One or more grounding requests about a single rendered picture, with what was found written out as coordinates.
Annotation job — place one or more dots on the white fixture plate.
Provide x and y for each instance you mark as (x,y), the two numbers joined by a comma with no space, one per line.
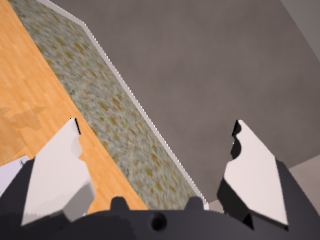
(8,172)

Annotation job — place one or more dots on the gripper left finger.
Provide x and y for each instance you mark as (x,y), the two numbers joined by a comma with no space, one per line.
(50,191)

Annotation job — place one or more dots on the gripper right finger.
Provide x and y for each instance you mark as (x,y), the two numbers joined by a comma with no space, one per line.
(260,191)

